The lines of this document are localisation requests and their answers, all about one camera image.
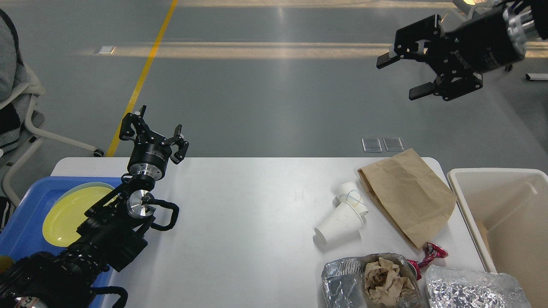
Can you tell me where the yellow plate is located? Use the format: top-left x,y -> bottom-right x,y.
42,187 -> 112,247

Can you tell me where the blue plastic tray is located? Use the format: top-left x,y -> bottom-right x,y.
1,177 -> 128,308

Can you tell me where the small clear plastic lid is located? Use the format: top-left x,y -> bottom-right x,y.
382,138 -> 405,152
361,138 -> 383,153

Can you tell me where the white plastic bin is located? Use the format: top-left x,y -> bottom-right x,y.
447,168 -> 548,308

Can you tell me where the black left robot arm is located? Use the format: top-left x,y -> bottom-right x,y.
1,106 -> 189,308

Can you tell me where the white office chair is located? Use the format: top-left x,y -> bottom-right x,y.
426,0 -> 542,80
0,11 -> 105,234

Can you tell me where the white office chair left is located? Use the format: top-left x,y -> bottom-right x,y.
0,11 -> 105,234

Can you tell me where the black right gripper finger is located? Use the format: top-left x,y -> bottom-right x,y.
376,15 -> 448,70
408,71 -> 483,101

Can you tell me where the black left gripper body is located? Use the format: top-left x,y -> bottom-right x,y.
127,143 -> 173,180

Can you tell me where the white paper cup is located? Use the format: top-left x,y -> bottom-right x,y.
314,201 -> 365,244

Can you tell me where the white floor socket plate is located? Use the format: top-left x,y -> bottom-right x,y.
95,45 -> 116,55

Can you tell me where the pale green plate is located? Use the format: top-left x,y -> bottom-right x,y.
55,181 -> 115,204

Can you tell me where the white office chair right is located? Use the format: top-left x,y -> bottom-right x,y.
426,0 -> 542,80

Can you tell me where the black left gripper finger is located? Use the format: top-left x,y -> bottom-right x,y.
119,105 -> 157,144
165,124 -> 190,164

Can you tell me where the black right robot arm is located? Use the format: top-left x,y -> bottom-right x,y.
376,0 -> 548,101

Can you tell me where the white bar on floor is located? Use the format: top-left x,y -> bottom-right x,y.
526,73 -> 548,82

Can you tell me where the dark teal mug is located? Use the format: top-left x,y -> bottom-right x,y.
0,255 -> 15,274

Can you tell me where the aluminium foil sheet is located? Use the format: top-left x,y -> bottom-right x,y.
321,253 -> 428,308
423,266 -> 531,308

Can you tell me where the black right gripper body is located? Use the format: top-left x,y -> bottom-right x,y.
428,8 -> 539,75

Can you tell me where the crumpled brown paper napkin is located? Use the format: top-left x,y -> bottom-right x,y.
364,257 -> 416,308

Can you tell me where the brown paper bag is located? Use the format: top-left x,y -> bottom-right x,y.
357,149 -> 457,249

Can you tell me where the clear plastic cup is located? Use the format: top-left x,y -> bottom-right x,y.
334,181 -> 369,216

